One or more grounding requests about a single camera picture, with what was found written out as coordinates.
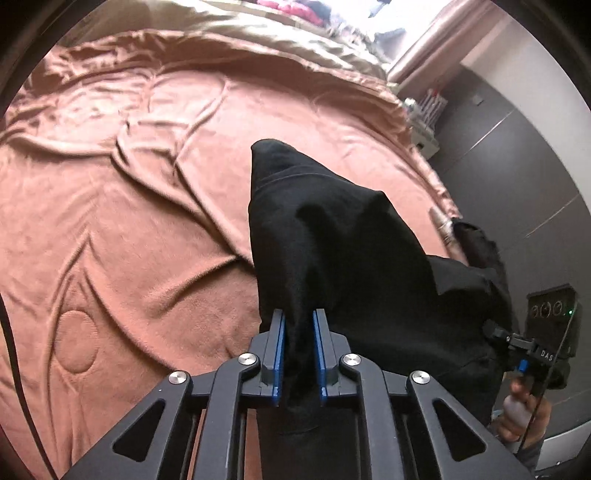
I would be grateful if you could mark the large black garment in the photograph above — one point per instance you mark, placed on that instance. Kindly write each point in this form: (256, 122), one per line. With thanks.
(346, 258)

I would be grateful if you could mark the pink curtain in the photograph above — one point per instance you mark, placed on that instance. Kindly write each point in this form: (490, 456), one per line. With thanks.
(429, 37)

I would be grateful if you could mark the person's right hand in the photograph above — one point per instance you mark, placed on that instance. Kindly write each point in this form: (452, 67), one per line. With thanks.
(521, 415)

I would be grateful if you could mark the pile of colourful clothes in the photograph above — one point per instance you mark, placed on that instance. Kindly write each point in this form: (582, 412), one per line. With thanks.
(295, 9)

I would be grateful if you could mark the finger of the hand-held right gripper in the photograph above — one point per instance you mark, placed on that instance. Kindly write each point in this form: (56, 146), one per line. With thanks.
(497, 331)

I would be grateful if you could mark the white bedside cabinet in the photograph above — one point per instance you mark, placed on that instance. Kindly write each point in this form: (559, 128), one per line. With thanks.
(422, 136)

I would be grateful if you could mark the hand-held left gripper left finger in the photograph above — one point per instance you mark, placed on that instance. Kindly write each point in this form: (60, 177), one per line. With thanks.
(278, 360)

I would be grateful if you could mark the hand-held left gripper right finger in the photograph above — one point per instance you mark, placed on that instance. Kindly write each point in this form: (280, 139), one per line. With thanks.
(319, 360)

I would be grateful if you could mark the beige duvet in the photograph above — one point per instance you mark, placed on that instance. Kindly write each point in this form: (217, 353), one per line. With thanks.
(240, 32)

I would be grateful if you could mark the pink brown blanket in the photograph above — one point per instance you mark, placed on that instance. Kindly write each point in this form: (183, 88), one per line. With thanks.
(138, 207)

